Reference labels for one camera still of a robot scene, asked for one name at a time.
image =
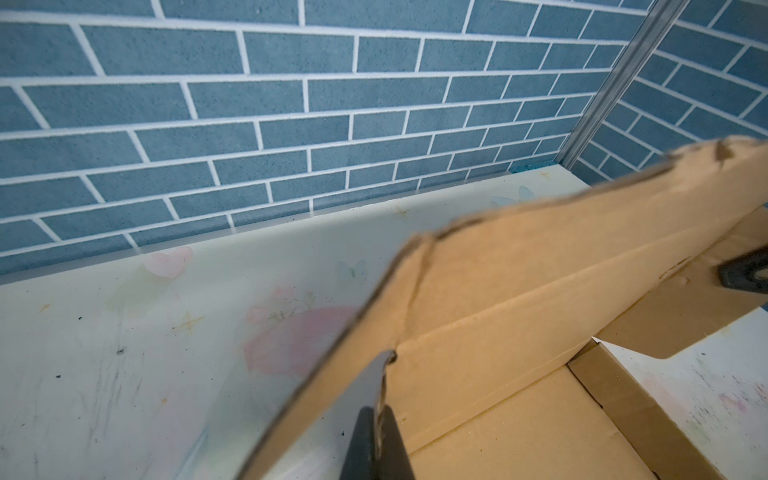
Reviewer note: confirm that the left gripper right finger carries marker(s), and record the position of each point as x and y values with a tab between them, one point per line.
393	462

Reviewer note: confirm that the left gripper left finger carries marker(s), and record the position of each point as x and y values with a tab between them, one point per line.
360	459

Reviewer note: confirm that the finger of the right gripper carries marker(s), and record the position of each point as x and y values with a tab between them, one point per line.
747	272

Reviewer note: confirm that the brown cardboard box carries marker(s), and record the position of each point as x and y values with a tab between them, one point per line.
497	327

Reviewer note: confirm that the floral table mat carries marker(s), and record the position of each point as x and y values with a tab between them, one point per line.
172	365

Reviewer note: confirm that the right aluminium corner post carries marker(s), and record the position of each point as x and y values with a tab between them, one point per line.
659	19

